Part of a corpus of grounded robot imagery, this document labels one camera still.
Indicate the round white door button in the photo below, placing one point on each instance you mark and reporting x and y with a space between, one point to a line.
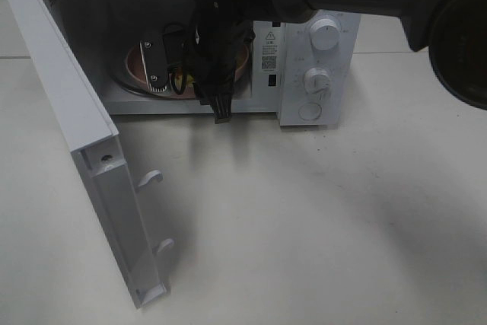
310 111

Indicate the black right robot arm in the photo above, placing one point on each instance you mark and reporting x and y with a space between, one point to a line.
453 31

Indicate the white bread sandwich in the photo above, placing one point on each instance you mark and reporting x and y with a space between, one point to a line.
189 82

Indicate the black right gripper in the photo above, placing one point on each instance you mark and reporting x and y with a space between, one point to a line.
220 28

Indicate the white microwave door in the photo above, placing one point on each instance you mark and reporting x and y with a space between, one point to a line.
93 141

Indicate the glass microwave turntable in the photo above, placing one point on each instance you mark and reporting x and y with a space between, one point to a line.
242 89

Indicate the lower white timer knob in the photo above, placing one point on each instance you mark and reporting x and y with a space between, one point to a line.
316 80

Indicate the upper white power knob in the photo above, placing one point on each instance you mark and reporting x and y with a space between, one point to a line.
325 33

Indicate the white warning label sticker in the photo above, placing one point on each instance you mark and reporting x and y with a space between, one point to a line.
269 44

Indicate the pink plate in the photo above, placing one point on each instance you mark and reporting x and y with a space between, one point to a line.
135 68

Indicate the white microwave oven body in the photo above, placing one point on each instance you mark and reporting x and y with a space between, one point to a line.
123 56

